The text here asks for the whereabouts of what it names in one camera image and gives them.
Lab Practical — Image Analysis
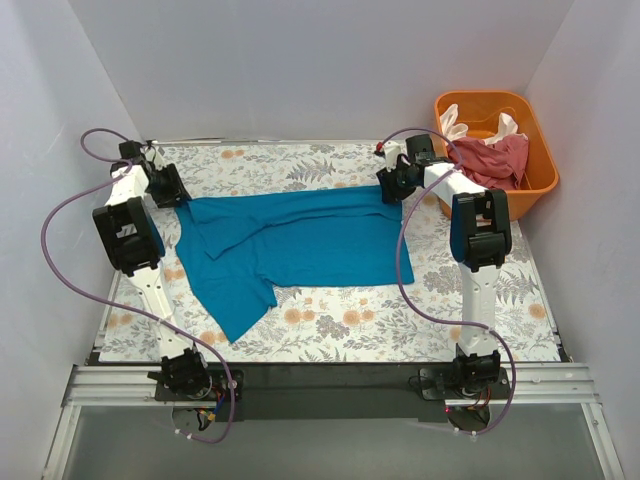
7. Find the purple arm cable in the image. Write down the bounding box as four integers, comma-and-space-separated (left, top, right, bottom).
41, 128, 236, 445
377, 127, 516, 435

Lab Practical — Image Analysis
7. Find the blue t shirt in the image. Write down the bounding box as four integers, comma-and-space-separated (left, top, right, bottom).
175, 185, 414, 342

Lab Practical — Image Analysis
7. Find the aluminium frame rail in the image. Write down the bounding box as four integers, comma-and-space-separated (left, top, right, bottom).
43, 363, 623, 479

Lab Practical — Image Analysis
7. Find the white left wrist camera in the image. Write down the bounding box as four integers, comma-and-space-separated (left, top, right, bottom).
144, 145, 165, 170

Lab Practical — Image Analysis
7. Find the orange plastic bin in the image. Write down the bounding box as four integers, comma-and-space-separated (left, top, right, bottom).
434, 90, 559, 221

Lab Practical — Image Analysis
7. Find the white t shirt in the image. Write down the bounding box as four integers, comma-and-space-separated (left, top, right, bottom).
439, 104, 528, 145

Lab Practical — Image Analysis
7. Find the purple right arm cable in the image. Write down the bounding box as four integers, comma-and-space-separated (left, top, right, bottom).
377, 127, 516, 435

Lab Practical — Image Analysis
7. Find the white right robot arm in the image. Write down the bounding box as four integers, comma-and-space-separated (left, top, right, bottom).
374, 129, 512, 401

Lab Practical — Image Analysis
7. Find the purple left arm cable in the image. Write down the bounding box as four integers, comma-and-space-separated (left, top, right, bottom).
41, 128, 236, 445

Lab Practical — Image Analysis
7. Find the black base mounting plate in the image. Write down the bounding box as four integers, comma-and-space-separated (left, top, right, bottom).
148, 362, 511, 422

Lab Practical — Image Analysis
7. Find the pink t shirt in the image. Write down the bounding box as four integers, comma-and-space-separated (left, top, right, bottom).
447, 134, 529, 190

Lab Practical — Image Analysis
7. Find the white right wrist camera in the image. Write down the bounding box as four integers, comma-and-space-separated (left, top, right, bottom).
374, 141, 402, 171

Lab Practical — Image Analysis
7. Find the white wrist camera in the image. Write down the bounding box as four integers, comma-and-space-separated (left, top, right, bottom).
374, 141, 402, 171
144, 145, 165, 170

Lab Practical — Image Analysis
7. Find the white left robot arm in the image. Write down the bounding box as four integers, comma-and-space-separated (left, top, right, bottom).
92, 140, 213, 400

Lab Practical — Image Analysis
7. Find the floral table mat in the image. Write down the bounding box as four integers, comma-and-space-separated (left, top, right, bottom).
95, 143, 561, 363

